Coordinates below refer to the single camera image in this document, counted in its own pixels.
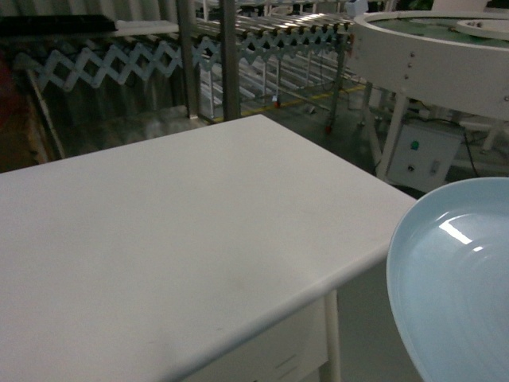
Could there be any light blue oval tray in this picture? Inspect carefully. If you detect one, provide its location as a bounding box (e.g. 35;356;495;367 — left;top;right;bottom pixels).
387;177;508;381

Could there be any white work table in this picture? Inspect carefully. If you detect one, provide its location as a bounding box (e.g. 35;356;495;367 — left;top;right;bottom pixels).
1;115;414;381

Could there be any expandable roller conveyor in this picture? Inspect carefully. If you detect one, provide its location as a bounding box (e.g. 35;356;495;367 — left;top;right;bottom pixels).
11;11;371;134

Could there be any white control box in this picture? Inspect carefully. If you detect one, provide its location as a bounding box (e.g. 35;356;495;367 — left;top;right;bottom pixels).
387;119;463;193

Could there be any white board on conveyor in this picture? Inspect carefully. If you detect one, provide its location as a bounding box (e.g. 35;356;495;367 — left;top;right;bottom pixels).
113;20;179;37

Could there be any white round rotary table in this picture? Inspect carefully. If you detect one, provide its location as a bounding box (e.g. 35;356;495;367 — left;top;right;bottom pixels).
349;10;509;184

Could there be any steel post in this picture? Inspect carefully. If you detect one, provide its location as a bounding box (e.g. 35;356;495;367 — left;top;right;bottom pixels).
176;0;199;119
219;0;241;121

